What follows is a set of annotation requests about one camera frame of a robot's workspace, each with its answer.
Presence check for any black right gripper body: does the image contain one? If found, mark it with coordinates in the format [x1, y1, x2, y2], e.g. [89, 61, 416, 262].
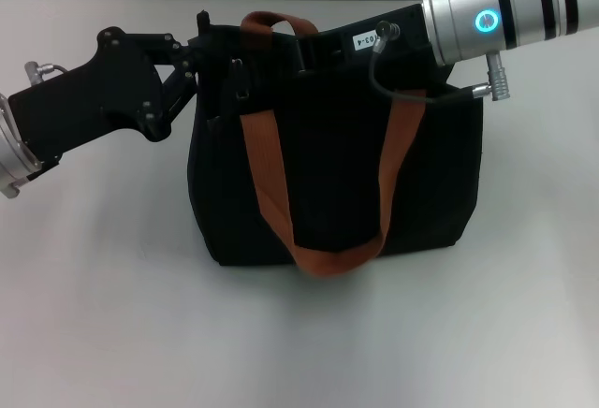
[299, 4, 455, 92]

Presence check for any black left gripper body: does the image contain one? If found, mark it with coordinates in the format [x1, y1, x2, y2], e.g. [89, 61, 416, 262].
[7, 27, 164, 181]

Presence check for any silver metal zipper pull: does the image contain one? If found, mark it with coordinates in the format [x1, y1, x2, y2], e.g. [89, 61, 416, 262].
[230, 55, 250, 102]

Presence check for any black bag with orange straps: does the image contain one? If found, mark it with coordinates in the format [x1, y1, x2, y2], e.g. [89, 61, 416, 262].
[186, 8, 486, 281]

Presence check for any left gripper signal cable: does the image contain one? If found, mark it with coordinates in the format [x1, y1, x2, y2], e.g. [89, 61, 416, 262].
[24, 60, 72, 85]

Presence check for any gripper signal cable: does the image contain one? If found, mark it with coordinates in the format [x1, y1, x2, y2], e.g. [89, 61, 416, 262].
[368, 19, 515, 102]
[24, 60, 72, 85]

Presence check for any right gripper signal cable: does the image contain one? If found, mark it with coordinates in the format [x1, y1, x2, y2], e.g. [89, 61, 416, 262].
[368, 19, 515, 102]

